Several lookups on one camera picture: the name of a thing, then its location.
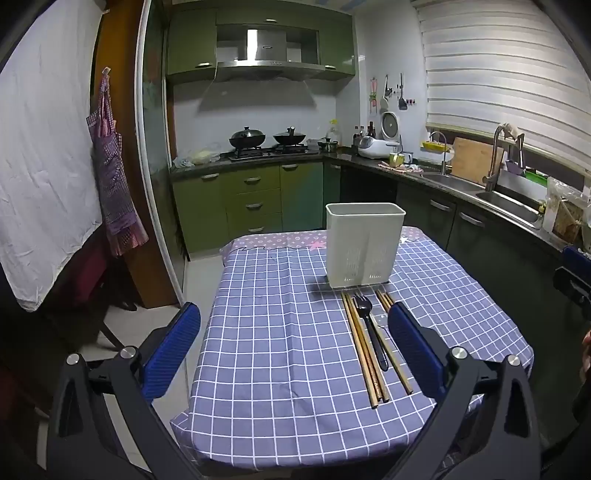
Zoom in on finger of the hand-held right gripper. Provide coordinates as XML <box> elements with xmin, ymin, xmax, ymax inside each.
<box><xmin>562</xmin><ymin>246</ymin><xmax>591</xmax><ymax>274</ymax></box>
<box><xmin>553</xmin><ymin>267</ymin><xmax>591</xmax><ymax>320</ymax></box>

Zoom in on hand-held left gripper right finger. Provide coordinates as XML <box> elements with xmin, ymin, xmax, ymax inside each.
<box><xmin>387</xmin><ymin>301</ymin><xmax>541</xmax><ymax>480</ymax></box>

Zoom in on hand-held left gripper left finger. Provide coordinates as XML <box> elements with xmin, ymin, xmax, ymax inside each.
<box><xmin>46</xmin><ymin>301</ymin><xmax>204</xmax><ymax>480</ymax></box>

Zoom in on black plastic fork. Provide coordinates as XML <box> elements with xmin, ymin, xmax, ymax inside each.
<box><xmin>353</xmin><ymin>295</ymin><xmax>390</xmax><ymax>371</ymax></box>

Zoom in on white plastic utensil holder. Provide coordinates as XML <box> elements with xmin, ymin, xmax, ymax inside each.
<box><xmin>325</xmin><ymin>202</ymin><xmax>407</xmax><ymax>289</ymax></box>

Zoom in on clear plastic food bag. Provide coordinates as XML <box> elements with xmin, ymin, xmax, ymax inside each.
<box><xmin>541</xmin><ymin>178</ymin><xmax>591</xmax><ymax>245</ymax></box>

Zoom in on steel kitchen sink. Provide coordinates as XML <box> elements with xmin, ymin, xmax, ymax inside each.
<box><xmin>422</xmin><ymin>172</ymin><xmax>544</xmax><ymax>230</ymax></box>

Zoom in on dark wooden chair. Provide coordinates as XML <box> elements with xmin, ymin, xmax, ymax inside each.
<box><xmin>60</xmin><ymin>240</ymin><xmax>139</xmax><ymax>352</ymax></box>

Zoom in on blue checkered tablecloth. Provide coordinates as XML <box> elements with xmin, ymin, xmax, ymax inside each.
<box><xmin>170</xmin><ymin>231</ymin><xmax>534</xmax><ymax>472</ymax></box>

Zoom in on dark green sink cabinets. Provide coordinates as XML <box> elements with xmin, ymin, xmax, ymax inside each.
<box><xmin>339</xmin><ymin>161</ymin><xmax>568</xmax><ymax>278</ymax></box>

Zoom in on tall steel faucet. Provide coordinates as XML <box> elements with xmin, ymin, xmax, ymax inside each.
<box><xmin>484</xmin><ymin>124</ymin><xmax>519</xmax><ymax>192</ymax></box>

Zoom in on wooden cutting board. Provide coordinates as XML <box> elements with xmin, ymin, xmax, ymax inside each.
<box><xmin>450</xmin><ymin>137</ymin><xmax>506</xmax><ymax>186</ymax></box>

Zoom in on green base cabinets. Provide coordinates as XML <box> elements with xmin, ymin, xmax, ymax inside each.
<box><xmin>171</xmin><ymin>159</ymin><xmax>342</xmax><ymax>254</ymax></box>

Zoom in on purple patterned cloth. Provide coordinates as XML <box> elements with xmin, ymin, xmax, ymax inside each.
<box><xmin>221</xmin><ymin>226</ymin><xmax>435</xmax><ymax>254</ymax></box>

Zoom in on small chrome faucet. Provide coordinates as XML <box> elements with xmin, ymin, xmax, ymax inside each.
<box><xmin>429</xmin><ymin>131</ymin><xmax>450</xmax><ymax>175</ymax></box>

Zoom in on purple checkered apron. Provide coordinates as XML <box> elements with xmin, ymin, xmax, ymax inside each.
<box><xmin>87</xmin><ymin>68</ymin><xmax>149</xmax><ymax>257</ymax></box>

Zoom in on pink counter cloth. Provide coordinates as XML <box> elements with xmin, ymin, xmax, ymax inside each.
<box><xmin>378</xmin><ymin>161</ymin><xmax>423</xmax><ymax>174</ymax></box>

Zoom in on dark kitchen countertop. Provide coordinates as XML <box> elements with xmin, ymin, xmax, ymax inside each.
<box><xmin>170</xmin><ymin>147</ymin><xmax>591</xmax><ymax>259</ymax></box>

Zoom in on white window blind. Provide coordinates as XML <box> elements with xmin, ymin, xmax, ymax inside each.
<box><xmin>413</xmin><ymin>0</ymin><xmax>591</xmax><ymax>175</ymax></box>

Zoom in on white rice cooker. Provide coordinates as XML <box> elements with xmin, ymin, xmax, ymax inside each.
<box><xmin>358</xmin><ymin>112</ymin><xmax>402</xmax><ymax>160</ymax></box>

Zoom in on glass sliding door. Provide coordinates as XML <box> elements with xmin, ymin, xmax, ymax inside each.
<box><xmin>134</xmin><ymin>0</ymin><xmax>190</xmax><ymax>305</ymax></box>

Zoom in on gas stove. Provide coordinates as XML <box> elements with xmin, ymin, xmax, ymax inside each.
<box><xmin>228</xmin><ymin>144</ymin><xmax>319</xmax><ymax>161</ymax></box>

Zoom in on white hanging sheet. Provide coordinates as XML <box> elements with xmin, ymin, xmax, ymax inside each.
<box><xmin>0</xmin><ymin>0</ymin><xmax>105</xmax><ymax>312</ymax></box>

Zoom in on black wok with lid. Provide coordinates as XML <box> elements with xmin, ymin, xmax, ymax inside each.
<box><xmin>272</xmin><ymin>127</ymin><xmax>308</xmax><ymax>146</ymax></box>
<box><xmin>229</xmin><ymin>126</ymin><xmax>267</xmax><ymax>149</ymax></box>

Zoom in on steel range hood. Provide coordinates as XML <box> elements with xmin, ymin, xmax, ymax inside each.
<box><xmin>215</xmin><ymin>28</ymin><xmax>326</xmax><ymax>84</ymax></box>

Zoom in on brown wooden door frame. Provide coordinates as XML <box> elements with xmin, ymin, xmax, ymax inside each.
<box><xmin>92</xmin><ymin>0</ymin><xmax>178</xmax><ymax>309</ymax></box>

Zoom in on green wall cabinets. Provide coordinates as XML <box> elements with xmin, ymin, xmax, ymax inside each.
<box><xmin>166</xmin><ymin>0</ymin><xmax>358</xmax><ymax>85</ymax></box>

